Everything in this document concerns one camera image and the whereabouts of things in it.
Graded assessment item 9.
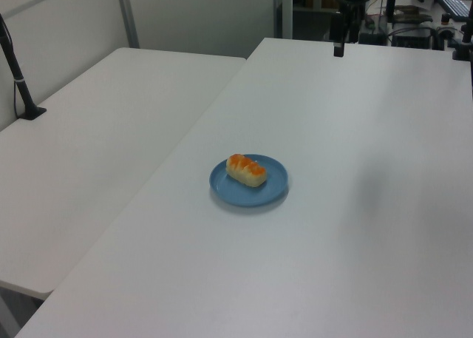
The blue round plate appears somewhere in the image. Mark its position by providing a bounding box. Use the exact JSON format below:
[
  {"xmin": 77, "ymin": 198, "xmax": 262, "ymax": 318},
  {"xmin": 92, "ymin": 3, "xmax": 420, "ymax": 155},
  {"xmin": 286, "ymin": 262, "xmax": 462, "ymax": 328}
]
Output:
[{"xmin": 209, "ymin": 153, "xmax": 290, "ymax": 209}]

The grey metal pillar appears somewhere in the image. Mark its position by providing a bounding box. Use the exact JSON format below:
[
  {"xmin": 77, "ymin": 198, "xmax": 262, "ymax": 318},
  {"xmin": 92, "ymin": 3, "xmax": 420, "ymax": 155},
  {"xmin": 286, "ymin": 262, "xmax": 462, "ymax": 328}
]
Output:
[{"xmin": 273, "ymin": 0, "xmax": 294, "ymax": 40}]

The thin black cable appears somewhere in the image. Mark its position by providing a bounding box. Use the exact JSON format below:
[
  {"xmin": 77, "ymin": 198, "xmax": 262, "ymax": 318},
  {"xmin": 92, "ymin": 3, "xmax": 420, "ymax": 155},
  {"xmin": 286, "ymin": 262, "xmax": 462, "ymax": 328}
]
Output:
[{"xmin": 13, "ymin": 79, "xmax": 23, "ymax": 119}]

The grey metal partition post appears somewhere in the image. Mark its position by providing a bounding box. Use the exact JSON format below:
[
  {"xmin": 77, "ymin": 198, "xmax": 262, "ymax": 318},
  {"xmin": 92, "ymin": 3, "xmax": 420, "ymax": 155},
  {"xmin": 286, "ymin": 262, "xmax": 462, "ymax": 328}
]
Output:
[{"xmin": 115, "ymin": 0, "xmax": 140, "ymax": 50}]

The white partition panel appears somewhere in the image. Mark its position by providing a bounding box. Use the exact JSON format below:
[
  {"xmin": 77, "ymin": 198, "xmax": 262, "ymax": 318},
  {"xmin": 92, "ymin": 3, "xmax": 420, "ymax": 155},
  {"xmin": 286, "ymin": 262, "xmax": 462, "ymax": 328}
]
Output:
[{"xmin": 0, "ymin": 0, "xmax": 131, "ymax": 132}]

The black computer case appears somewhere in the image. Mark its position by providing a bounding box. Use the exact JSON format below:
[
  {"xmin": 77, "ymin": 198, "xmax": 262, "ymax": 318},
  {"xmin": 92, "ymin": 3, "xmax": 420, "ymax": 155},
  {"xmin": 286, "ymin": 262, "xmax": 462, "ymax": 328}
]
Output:
[{"xmin": 390, "ymin": 27, "xmax": 434, "ymax": 50}]

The black computer keyboard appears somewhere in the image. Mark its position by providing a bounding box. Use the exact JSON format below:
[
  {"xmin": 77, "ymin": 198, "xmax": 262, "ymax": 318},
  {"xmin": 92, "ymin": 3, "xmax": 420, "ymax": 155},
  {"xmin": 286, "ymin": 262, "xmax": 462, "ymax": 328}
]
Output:
[{"xmin": 433, "ymin": 0, "xmax": 473, "ymax": 21}]

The black camera stand pole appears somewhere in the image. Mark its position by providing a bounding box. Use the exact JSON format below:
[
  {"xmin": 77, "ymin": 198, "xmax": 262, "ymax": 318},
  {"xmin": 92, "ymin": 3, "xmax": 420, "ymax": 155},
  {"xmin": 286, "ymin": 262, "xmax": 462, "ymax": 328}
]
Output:
[{"xmin": 0, "ymin": 13, "xmax": 48, "ymax": 121}]

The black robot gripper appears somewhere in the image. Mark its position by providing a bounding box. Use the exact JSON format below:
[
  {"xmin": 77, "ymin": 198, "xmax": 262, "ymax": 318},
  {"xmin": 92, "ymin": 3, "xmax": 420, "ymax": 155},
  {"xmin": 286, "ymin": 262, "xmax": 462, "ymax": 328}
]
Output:
[{"xmin": 330, "ymin": 10, "xmax": 346, "ymax": 58}]

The orange glazed bread roll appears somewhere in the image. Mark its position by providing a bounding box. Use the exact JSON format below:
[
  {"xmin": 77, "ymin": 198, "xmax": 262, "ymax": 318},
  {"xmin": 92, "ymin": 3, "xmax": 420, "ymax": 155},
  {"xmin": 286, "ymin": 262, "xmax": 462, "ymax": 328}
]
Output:
[{"xmin": 225, "ymin": 153, "xmax": 268, "ymax": 188}]

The black clamp camera mount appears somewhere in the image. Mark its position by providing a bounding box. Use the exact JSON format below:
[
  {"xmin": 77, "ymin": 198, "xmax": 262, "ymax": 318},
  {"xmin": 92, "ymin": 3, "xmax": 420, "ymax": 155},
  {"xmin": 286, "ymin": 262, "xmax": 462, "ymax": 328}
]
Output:
[{"xmin": 449, "ymin": 17, "xmax": 473, "ymax": 62}]

